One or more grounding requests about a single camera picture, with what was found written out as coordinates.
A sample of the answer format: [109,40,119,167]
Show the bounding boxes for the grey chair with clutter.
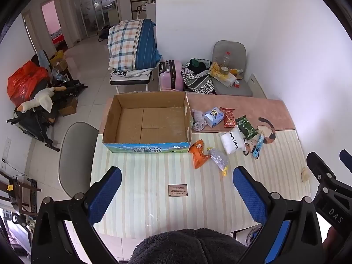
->
[212,40,253,97]

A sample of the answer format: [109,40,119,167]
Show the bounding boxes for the purple cloth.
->
[191,109,208,132]

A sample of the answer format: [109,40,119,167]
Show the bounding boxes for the white towel packet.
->
[220,125,246,155]

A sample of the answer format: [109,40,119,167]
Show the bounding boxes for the silver glitter sponge packet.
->
[207,147,229,176]

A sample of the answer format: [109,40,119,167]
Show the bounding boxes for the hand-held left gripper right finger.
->
[232,166,323,264]

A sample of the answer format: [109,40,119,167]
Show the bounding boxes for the blue snack packet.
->
[251,132,266,160]

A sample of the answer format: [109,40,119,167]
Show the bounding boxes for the plaid bedding bundle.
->
[107,19,162,71]

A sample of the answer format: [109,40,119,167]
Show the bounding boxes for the cardboard box with yellow bag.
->
[49,50,69,70]

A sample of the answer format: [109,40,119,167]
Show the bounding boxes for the person's dark fleece clothing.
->
[133,228,248,264]

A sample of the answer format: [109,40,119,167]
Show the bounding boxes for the orange snack packet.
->
[188,140,209,170]

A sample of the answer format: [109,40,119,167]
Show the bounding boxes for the white board leaning on wall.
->
[247,73,267,99]

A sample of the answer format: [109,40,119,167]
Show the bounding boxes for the folding bed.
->
[109,67,160,94]

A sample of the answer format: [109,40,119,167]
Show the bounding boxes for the small brown cardboard box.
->
[58,97,79,116]

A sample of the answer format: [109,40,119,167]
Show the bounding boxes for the clear plastic bottle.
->
[220,51,231,73]

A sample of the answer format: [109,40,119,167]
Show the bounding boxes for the white goose plush toy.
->
[16,86,67,114]

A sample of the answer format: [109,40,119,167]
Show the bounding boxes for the plain grey chair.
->
[59,122,99,198]

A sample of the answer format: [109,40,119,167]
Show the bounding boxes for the wooden rack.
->
[0,170,42,218]

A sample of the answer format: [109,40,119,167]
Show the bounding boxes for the red snack packet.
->
[219,107,237,128]

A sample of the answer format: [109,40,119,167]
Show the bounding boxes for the blue star tissue packet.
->
[203,107,225,128]

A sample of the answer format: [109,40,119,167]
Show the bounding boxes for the yellow plastic bag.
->
[209,62,222,78]

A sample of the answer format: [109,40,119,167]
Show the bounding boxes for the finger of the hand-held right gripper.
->
[306,151,339,191]
[339,149,352,171]

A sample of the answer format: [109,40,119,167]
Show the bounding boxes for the black and white patterned bag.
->
[180,58,216,94]

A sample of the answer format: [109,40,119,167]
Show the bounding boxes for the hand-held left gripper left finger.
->
[31,166,123,264]

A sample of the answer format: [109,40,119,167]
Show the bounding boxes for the pink suitcase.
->
[159,60,184,91]

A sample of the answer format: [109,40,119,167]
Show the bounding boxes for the red plastic bag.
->
[7,60,50,108]

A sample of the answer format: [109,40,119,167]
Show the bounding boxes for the black folded stroller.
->
[7,79,88,152]

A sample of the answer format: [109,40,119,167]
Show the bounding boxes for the black bag on floor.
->
[97,25,111,42]

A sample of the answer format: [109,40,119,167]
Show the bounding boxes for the green snack packet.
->
[235,115,259,140]

